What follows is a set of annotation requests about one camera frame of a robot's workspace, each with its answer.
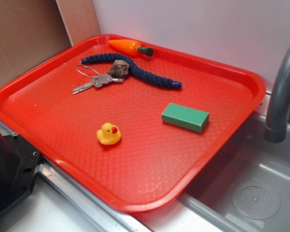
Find brown rock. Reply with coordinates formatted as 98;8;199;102
107;60;130;78

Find yellow rubber duck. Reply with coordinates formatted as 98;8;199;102
96;123;122;145

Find brown cardboard panel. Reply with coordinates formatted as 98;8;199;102
0;0;100;87

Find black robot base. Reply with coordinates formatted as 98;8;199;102
0;133;42;217

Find grey sink basin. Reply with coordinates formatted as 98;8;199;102
179;113;290;232

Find dark blue rope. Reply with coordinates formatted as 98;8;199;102
81;53;183;90

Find green wooden block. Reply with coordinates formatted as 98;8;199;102
161;103;209;133

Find grey faucet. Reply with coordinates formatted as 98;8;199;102
263;47;290;143

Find orange toy carrot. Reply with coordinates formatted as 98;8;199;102
108;39;154;57

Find silver keys on ring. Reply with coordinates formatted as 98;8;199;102
72;65;124;94

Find red plastic tray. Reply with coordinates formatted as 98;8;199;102
0;35;266;213

